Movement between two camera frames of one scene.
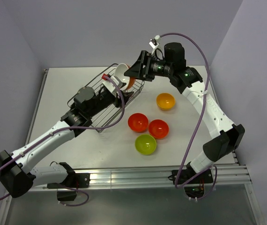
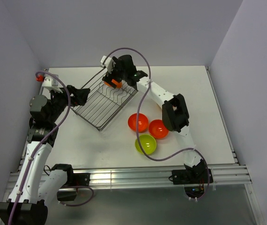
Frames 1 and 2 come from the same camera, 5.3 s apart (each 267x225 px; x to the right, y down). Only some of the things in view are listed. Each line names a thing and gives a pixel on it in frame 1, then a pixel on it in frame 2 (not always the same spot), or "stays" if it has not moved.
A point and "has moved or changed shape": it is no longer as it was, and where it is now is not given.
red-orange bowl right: [158, 128] stays
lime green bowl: [145, 144] stays
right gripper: [137, 71] to [110, 76]
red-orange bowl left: [138, 122] stays
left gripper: [117, 101] to [79, 95]
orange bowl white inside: [120, 69] has moved or changed shape
